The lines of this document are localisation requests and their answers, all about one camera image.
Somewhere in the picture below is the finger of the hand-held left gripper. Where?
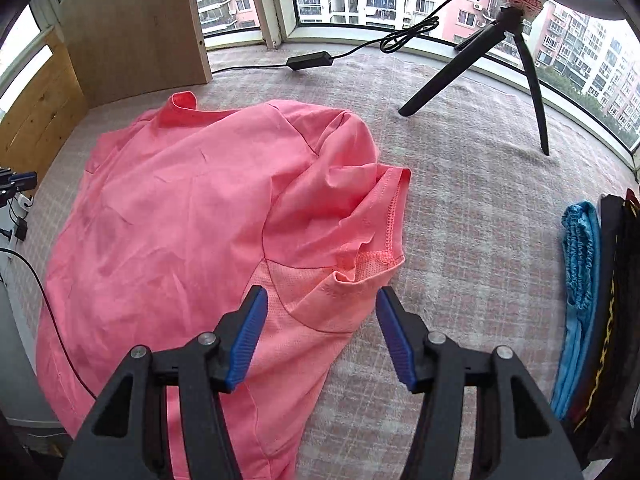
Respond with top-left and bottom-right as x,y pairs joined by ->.
0,167 -> 38,206

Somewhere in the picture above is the pink t-shirt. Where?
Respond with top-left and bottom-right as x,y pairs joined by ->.
35,91 -> 413,480

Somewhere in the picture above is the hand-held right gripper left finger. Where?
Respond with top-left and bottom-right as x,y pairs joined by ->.
59,285 -> 269,480

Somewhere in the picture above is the white window frame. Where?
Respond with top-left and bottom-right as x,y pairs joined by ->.
0,0 -> 640,181

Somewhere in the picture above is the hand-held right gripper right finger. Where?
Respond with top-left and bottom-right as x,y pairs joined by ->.
376,286 -> 585,480

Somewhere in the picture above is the pine wood panel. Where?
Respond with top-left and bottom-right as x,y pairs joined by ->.
0,27 -> 90,183

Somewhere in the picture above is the pink plaid mat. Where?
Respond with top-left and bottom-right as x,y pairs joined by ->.
10,50 -> 640,480

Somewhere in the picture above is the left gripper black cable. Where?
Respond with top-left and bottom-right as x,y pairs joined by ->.
0,247 -> 98,401

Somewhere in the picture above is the black cable with inline controller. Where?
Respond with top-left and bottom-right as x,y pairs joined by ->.
212,0 -> 493,73

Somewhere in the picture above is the light wooden board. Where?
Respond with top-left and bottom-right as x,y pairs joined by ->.
59,0 -> 213,109

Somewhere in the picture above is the black folded garment yellow trim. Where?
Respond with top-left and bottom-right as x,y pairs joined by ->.
567,192 -> 640,433

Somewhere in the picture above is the black mini tripod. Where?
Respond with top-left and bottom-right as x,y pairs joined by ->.
398,0 -> 551,157

